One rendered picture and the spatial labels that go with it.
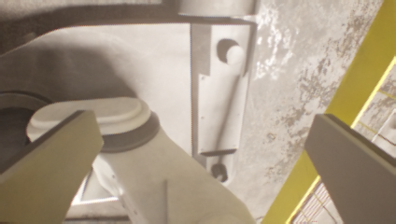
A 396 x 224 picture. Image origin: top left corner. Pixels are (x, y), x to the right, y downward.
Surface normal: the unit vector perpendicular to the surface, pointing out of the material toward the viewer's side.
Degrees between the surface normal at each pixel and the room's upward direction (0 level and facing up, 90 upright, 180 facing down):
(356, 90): 90
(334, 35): 0
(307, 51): 0
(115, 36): 0
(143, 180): 90
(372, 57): 90
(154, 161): 90
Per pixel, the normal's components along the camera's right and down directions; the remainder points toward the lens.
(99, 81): 0.18, 0.51
